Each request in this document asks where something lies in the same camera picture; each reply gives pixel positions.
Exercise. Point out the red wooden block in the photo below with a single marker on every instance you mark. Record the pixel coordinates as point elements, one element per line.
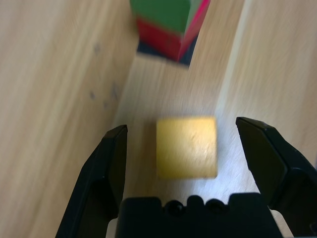
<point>158,39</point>

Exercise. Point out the black square marker pad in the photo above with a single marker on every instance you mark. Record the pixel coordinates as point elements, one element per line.
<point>146,53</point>

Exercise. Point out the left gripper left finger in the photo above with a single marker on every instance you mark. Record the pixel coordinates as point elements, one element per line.
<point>99,173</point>

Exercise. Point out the yellow wooden block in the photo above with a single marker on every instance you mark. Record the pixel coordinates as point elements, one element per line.
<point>187,147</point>

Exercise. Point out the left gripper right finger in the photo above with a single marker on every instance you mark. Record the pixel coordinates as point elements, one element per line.
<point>277,161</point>

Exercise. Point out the green wooden block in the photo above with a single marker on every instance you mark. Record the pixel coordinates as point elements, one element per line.
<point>158,12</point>

